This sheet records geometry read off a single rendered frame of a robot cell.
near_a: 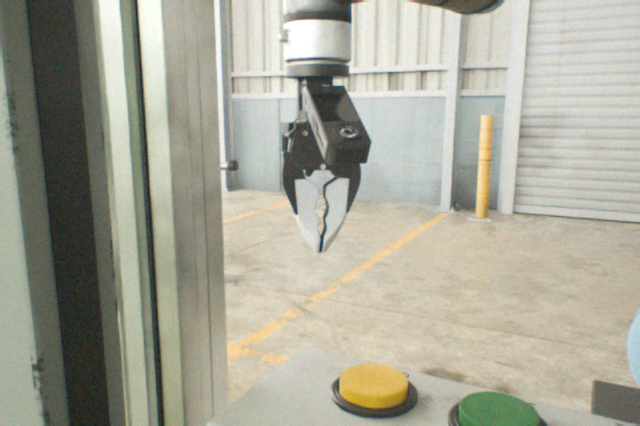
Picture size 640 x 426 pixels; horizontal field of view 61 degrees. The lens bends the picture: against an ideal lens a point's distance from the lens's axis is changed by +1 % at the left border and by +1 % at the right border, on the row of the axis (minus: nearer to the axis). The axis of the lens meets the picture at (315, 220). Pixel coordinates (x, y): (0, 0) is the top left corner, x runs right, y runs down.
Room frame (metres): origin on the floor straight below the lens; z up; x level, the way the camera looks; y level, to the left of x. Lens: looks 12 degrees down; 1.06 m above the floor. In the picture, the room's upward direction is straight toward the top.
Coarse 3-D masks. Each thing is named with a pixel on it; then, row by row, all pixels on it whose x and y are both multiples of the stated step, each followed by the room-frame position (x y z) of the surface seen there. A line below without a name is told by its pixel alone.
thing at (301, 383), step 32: (320, 352) 0.34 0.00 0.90; (256, 384) 0.30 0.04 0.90; (288, 384) 0.30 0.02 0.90; (320, 384) 0.30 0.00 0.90; (416, 384) 0.30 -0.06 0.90; (448, 384) 0.30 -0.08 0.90; (224, 416) 0.27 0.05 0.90; (256, 416) 0.27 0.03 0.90; (288, 416) 0.27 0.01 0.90; (320, 416) 0.27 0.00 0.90; (352, 416) 0.27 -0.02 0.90; (416, 416) 0.27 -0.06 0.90; (544, 416) 0.27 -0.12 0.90; (576, 416) 0.27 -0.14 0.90
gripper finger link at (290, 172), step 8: (288, 152) 0.60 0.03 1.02; (288, 160) 0.59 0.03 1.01; (288, 168) 0.59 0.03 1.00; (296, 168) 0.59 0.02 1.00; (288, 176) 0.59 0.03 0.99; (296, 176) 0.59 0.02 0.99; (304, 176) 0.60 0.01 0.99; (288, 184) 0.59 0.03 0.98; (288, 192) 0.59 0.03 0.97; (296, 200) 0.59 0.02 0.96; (296, 208) 0.59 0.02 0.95
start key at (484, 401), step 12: (468, 396) 0.27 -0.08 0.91; (480, 396) 0.27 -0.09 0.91; (492, 396) 0.27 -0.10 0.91; (504, 396) 0.27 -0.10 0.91; (468, 408) 0.26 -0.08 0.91; (480, 408) 0.26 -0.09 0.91; (492, 408) 0.26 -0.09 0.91; (504, 408) 0.26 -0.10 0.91; (516, 408) 0.26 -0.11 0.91; (528, 408) 0.26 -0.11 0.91; (468, 420) 0.25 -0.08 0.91; (480, 420) 0.25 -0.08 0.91; (492, 420) 0.25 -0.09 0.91; (504, 420) 0.25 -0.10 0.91; (516, 420) 0.25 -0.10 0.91; (528, 420) 0.25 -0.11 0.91
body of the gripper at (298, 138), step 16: (304, 64) 0.59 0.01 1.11; (320, 64) 0.59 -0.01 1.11; (336, 64) 0.60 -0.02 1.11; (304, 80) 0.63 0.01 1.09; (320, 80) 0.61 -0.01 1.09; (304, 112) 0.61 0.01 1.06; (288, 128) 0.61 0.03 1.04; (304, 128) 0.60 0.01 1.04; (288, 144) 0.65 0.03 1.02; (304, 144) 0.59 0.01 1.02; (304, 160) 0.59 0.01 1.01; (320, 160) 0.59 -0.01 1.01
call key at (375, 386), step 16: (352, 368) 0.30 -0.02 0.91; (368, 368) 0.30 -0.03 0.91; (384, 368) 0.30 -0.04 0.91; (352, 384) 0.28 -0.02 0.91; (368, 384) 0.28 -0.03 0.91; (384, 384) 0.28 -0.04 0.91; (400, 384) 0.28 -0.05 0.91; (352, 400) 0.28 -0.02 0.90; (368, 400) 0.27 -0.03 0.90; (384, 400) 0.27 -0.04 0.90; (400, 400) 0.28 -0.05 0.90
